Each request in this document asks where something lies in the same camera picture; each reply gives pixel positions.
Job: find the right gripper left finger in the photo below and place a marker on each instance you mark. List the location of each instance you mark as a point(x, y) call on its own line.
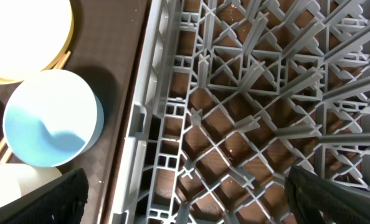
point(59, 201)

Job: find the grey plastic dishwasher rack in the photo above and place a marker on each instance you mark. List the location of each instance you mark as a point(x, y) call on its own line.
point(230, 95)

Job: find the dark brown serving tray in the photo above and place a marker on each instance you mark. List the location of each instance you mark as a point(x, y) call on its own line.
point(102, 51)

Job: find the yellow round plate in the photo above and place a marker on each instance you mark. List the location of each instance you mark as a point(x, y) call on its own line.
point(34, 34)

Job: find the small white cup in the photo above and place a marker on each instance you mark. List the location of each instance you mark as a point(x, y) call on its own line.
point(17, 180)

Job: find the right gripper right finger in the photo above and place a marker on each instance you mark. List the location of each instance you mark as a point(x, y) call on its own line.
point(311, 199)

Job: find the light blue bowl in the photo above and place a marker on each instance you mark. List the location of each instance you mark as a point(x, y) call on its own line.
point(52, 118)

